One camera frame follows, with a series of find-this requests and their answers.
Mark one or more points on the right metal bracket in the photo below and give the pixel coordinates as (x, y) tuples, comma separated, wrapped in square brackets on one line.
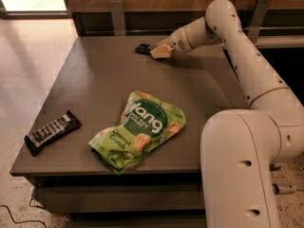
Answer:
[(258, 15)]

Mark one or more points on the blue rxbar snack bar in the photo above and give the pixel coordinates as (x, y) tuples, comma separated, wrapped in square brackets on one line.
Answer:
[(144, 48)]

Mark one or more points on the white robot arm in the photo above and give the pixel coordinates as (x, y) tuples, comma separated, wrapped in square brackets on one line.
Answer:
[(238, 146)]

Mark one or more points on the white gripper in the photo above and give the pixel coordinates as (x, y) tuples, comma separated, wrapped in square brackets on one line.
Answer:
[(176, 42)]

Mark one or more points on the metal bracket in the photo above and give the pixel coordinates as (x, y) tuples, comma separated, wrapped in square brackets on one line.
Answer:
[(258, 15), (117, 15)]

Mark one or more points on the green dang chips bag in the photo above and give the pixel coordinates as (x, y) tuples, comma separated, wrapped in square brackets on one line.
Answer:
[(146, 123)]

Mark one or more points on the white striped cable connector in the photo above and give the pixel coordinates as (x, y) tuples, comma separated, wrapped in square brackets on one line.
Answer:
[(281, 189)]

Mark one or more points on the left metal bracket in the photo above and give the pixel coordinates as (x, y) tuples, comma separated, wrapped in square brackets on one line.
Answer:
[(117, 15)]

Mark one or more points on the black chocolate bar wrapper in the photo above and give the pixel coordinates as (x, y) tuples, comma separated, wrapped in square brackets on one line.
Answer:
[(52, 132)]

